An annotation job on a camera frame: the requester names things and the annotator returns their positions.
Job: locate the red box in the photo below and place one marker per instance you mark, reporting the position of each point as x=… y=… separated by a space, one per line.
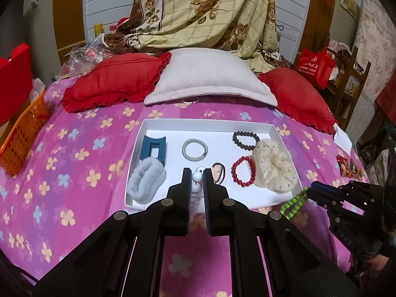
x=15 y=83

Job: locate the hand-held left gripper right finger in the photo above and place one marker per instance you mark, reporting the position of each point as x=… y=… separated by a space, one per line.
x=206 y=204

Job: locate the beige floral blanket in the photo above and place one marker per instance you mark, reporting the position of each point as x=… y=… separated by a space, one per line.
x=201 y=6

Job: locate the framed wall picture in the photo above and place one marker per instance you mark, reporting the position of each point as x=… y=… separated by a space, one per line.
x=349 y=3

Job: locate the blue hair claw clip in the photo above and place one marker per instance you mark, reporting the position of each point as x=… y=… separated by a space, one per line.
x=161 y=154

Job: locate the white paper packet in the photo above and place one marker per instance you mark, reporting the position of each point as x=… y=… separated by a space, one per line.
x=343 y=139

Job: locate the red shopping bag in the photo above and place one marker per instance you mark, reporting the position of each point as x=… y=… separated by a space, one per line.
x=315 y=65

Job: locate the white plastic bag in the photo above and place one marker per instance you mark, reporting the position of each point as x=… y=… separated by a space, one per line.
x=38 y=88

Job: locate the red cloth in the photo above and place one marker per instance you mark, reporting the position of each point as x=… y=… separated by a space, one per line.
x=386 y=99

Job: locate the red snack packets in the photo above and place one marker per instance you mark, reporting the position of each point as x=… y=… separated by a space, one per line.
x=346 y=167

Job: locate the wooden shelf rack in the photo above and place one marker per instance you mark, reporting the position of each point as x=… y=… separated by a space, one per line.
x=362 y=77

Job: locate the purple floral bedsheet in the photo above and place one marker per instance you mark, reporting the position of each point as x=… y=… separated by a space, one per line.
x=77 y=161

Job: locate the orange plastic basket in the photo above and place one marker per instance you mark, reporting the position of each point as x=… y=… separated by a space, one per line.
x=21 y=136

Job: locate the clear plastic bag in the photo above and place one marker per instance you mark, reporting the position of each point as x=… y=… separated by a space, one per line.
x=80 y=57

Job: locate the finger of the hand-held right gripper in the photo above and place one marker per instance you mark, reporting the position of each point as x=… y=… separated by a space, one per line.
x=324 y=188
x=321 y=200

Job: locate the white shallow box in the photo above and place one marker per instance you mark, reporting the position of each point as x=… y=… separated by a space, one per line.
x=216 y=133

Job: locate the yellow card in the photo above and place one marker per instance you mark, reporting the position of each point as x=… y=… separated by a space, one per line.
x=98 y=30

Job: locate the white pillow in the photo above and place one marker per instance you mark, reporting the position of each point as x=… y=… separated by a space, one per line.
x=210 y=74

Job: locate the red ruffled pillow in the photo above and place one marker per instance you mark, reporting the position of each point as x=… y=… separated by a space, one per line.
x=114 y=80
x=297 y=99

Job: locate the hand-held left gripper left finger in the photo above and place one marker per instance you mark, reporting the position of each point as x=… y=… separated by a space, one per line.
x=187 y=199

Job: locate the pink floral cloth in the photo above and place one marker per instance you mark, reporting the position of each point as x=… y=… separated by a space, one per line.
x=377 y=43

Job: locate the cream dotted scrunchie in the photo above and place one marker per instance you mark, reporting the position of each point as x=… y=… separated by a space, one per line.
x=263 y=154

